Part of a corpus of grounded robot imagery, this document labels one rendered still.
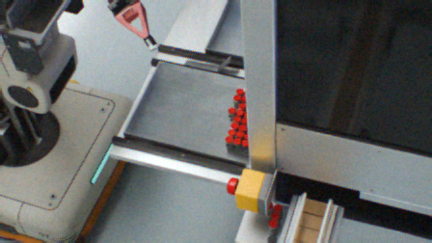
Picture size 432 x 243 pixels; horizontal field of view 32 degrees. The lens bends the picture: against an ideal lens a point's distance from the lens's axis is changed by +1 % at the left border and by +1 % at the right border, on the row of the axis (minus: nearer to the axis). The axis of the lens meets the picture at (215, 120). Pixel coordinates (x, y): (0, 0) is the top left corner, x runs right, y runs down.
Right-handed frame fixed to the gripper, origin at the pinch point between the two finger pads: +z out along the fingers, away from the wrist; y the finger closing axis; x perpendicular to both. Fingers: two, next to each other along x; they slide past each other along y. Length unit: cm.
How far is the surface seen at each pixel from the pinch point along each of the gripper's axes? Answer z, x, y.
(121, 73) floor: -35, 28, 153
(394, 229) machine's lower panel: 69, -23, 16
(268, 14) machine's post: 19.9, -22.7, -35.5
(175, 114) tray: 13.9, 7.1, 32.5
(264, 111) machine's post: 31.3, -12.8, -10.9
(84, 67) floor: -47, 41, 155
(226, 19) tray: -4, -19, 52
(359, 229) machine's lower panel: 65, -16, 20
